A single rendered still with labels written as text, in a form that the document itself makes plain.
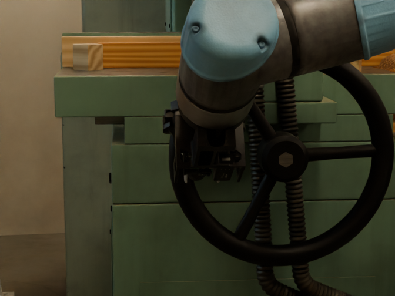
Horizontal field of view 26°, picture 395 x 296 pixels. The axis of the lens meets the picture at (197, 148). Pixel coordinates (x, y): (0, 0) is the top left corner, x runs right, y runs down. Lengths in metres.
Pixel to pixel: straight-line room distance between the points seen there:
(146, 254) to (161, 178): 0.12
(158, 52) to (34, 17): 2.37
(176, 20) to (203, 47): 0.91
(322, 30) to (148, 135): 0.57
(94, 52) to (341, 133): 0.40
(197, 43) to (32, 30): 3.08
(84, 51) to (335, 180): 0.43
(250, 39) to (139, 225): 0.64
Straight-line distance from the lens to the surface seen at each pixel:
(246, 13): 0.69
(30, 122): 3.78
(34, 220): 3.86
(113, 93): 1.24
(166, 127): 0.92
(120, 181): 1.26
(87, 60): 1.33
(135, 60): 1.39
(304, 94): 1.17
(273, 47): 0.70
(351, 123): 1.29
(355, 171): 1.30
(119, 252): 1.29
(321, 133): 1.28
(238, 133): 0.88
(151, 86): 1.24
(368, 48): 0.75
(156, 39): 1.41
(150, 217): 1.27
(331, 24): 0.73
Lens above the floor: 1.00
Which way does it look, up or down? 9 degrees down
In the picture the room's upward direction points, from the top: straight up
